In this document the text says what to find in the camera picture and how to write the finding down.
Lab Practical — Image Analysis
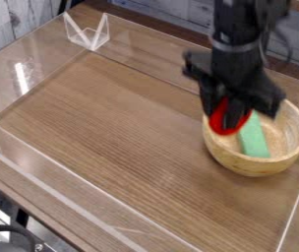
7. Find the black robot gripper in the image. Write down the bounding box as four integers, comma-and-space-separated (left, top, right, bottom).
183, 46, 286, 130

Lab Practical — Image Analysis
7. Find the black cable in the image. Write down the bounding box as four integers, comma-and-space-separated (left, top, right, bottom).
0, 223, 37, 252

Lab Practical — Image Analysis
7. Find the black table leg frame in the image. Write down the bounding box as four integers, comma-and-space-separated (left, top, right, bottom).
8, 205, 32, 244

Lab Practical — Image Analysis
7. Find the wooden bowl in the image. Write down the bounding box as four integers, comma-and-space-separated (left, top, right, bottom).
202, 99, 299, 177

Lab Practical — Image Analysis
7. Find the clear acrylic tray barrier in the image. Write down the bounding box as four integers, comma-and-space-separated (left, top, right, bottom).
0, 8, 299, 252

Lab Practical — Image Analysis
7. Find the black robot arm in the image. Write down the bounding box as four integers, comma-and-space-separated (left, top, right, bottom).
183, 0, 292, 135

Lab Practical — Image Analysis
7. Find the green rectangular block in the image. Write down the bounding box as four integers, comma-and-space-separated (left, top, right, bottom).
239, 111, 270, 158

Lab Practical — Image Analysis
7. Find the red plush strawberry toy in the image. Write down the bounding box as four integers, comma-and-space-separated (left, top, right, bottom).
209, 96, 253, 136

